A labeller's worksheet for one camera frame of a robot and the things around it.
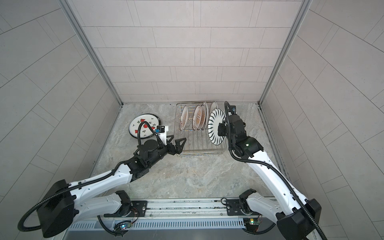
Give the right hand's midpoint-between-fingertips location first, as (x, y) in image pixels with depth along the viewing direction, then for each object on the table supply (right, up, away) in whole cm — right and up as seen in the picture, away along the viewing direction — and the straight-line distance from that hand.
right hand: (221, 121), depth 75 cm
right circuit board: (+13, -46, -6) cm, 49 cm away
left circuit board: (-44, -46, -10) cm, 64 cm away
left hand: (-19, -8, 0) cm, 21 cm away
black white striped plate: (-2, +2, +6) cm, 6 cm away
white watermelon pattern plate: (-44, -1, +31) cm, 53 cm away
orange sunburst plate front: (-22, +1, +28) cm, 35 cm away
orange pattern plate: (-13, +1, +24) cm, 27 cm away
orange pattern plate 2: (-8, +3, +15) cm, 17 cm away
